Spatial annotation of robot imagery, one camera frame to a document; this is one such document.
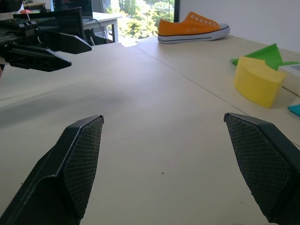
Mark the green paper shape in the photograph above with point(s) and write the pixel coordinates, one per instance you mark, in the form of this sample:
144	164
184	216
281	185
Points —
269	55

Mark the black computer monitor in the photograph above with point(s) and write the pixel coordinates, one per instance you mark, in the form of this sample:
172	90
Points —
68	21

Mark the orange canvas sneaker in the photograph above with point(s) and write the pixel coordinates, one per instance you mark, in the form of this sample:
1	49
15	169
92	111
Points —
187	29

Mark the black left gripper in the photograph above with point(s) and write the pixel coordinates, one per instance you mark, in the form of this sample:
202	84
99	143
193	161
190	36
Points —
21	32

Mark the white office desk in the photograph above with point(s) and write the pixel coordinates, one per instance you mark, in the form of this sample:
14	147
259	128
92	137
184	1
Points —
105	18

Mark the black office chair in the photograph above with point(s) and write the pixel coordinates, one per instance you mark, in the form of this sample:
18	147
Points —
9	5

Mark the teal plastic piece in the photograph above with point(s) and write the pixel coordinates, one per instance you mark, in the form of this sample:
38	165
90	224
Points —
295	110

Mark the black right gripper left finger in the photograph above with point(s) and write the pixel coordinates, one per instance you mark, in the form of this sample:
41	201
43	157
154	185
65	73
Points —
70	168

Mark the yellow curved foam block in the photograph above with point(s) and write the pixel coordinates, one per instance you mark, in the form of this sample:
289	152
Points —
255	82

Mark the white tray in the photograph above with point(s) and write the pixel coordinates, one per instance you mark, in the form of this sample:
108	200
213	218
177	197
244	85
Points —
293	80

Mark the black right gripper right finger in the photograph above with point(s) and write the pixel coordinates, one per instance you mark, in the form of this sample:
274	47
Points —
262	159

